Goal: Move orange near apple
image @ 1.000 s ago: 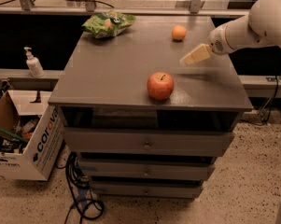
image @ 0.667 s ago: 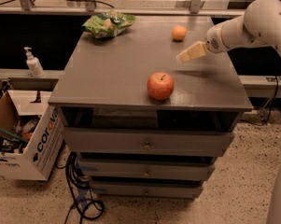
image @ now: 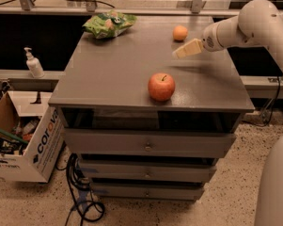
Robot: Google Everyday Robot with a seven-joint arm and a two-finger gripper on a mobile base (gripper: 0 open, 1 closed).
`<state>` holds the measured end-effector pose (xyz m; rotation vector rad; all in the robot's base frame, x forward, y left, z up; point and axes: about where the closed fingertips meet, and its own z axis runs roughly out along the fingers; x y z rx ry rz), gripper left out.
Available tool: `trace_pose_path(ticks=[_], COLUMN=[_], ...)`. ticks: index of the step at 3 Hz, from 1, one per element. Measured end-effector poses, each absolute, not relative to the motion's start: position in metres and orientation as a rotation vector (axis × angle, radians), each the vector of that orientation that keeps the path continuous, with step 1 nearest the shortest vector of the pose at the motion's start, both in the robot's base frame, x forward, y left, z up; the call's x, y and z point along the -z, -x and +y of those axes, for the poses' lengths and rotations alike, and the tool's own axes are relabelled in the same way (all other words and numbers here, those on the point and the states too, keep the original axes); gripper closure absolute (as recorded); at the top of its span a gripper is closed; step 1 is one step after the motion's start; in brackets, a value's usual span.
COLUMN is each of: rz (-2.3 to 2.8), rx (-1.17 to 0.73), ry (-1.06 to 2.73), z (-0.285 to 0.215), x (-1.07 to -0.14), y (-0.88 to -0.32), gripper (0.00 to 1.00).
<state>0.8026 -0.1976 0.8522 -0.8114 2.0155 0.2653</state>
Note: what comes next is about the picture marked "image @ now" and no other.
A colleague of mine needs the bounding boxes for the grey drawer cabinet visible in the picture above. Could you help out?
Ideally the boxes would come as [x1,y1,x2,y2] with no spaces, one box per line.
[49,16,254,201]

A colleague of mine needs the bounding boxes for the green chip bag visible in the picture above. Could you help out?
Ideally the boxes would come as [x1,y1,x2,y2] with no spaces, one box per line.
[83,10,137,40]

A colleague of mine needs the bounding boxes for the black floor cables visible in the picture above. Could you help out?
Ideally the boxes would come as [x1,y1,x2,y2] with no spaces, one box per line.
[55,141,106,226]

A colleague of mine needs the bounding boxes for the white pump dispenser bottle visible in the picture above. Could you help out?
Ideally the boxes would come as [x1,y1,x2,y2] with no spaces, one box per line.
[24,47,44,78]

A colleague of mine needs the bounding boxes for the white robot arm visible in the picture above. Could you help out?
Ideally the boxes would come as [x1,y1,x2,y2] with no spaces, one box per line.
[173,0,283,226]

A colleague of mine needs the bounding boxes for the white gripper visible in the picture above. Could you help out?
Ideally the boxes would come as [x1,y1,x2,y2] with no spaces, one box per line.
[172,23,224,58]

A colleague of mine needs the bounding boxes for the red apple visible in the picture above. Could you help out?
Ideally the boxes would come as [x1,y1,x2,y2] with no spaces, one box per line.
[148,73,176,102]

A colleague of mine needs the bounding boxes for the white cardboard box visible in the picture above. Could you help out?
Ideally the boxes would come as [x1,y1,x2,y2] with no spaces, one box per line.
[0,91,63,183]

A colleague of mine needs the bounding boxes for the orange fruit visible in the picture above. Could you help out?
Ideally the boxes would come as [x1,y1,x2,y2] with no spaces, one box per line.
[173,25,188,41]

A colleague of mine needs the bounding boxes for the grey metal window ledge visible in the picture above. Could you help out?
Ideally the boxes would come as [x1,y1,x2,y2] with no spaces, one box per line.
[0,70,65,91]

